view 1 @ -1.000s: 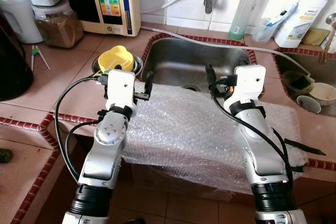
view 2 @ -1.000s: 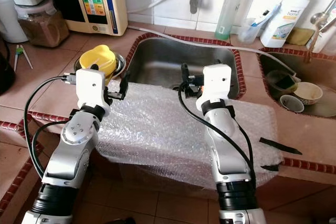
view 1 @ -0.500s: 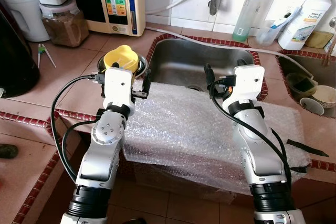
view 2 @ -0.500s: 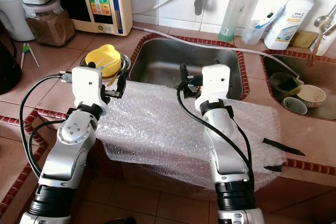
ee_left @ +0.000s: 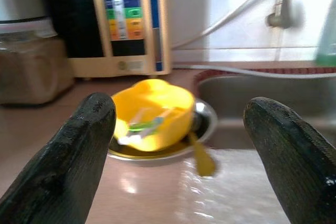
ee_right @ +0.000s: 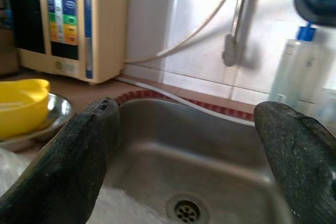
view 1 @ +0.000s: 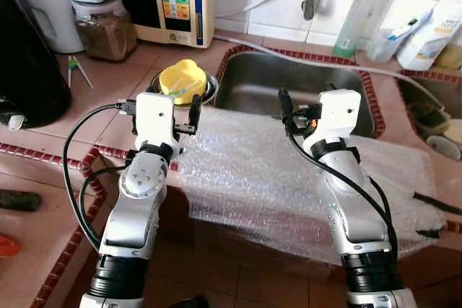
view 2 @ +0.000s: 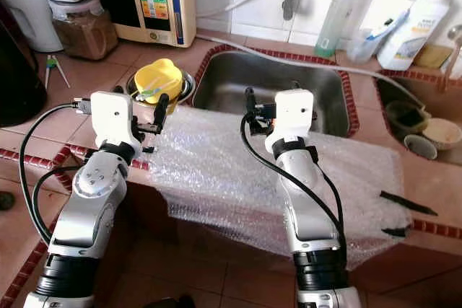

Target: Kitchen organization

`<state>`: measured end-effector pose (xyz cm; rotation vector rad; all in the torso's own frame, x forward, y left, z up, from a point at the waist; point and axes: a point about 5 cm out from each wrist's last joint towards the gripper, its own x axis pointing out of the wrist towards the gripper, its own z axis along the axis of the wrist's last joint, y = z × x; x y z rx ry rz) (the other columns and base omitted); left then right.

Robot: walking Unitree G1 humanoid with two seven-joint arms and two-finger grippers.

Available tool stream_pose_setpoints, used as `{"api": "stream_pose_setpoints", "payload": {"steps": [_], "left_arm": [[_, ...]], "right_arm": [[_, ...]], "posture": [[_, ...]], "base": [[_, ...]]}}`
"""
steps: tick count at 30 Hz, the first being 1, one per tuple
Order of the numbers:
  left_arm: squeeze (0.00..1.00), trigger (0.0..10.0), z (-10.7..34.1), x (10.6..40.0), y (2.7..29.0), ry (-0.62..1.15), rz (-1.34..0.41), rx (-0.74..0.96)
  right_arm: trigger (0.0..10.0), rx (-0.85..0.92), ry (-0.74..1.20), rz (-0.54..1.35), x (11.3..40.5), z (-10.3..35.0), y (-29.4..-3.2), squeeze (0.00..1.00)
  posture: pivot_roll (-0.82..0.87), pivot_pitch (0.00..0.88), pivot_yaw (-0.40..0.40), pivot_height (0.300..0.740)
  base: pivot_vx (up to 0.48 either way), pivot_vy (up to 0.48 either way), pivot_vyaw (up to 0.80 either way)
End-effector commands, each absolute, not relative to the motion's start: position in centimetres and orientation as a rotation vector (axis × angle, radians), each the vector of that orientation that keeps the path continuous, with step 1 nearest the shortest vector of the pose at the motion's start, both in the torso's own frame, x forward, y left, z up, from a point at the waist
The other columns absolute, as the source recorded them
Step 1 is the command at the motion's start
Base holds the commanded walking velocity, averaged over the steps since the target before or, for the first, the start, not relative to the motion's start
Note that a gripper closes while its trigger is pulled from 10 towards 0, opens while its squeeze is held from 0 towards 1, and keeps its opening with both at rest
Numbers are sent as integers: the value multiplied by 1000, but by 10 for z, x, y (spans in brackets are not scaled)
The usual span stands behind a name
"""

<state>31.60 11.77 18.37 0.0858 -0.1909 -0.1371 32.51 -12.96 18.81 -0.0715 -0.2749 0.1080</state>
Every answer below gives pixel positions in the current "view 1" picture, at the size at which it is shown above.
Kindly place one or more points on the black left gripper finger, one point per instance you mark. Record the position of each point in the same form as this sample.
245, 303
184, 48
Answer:
195, 110

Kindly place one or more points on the steel bowl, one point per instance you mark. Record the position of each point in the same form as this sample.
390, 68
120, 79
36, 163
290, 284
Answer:
211, 88

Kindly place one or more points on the yellow plastic bowl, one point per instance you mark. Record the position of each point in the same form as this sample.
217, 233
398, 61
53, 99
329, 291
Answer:
184, 77

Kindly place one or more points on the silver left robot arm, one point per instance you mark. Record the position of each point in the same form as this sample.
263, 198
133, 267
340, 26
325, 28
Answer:
137, 214

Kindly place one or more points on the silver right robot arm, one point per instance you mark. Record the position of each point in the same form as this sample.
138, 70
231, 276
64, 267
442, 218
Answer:
354, 207

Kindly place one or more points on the cream water ioniser machine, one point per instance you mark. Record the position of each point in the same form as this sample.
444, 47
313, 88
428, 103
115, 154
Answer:
173, 34

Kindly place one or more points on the clear bubble wrap sheet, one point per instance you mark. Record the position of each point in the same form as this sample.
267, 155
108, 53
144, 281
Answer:
253, 171

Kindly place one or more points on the clear jar brown powder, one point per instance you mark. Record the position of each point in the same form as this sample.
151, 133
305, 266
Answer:
105, 34

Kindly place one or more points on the green metal tongs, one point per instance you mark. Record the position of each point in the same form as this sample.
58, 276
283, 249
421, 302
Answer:
71, 64

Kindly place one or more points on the black glossy kettle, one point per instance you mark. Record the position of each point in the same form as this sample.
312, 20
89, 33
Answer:
29, 63

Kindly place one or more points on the small white cup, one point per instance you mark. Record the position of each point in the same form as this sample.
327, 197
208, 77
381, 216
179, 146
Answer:
442, 148

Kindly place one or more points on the white jug green lid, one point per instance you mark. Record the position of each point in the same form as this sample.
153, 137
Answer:
47, 12

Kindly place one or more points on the yellow sponge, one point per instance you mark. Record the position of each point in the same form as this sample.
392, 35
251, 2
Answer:
449, 58

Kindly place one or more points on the clear soap bottle blue cap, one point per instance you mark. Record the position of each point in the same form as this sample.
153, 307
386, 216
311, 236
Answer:
354, 27

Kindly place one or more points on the dark green vegetable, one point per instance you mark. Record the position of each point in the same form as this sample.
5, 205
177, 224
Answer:
18, 200

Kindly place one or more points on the green bowl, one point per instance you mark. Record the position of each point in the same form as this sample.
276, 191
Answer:
426, 117

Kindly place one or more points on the black knife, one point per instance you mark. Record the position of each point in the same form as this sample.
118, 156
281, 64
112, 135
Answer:
433, 200

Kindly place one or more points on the clear plastic cup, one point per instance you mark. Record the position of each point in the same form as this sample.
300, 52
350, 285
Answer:
379, 48

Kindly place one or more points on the orange plastic item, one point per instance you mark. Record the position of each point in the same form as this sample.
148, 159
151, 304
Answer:
7, 246

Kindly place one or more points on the blue toothbrush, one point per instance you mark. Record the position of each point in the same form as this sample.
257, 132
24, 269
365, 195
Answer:
404, 32

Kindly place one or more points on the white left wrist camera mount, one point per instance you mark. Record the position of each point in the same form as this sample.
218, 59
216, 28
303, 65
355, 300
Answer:
155, 117

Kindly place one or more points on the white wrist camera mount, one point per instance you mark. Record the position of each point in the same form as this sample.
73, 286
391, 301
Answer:
155, 117
339, 110

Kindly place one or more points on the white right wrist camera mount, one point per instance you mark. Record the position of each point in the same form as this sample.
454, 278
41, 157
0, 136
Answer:
339, 110

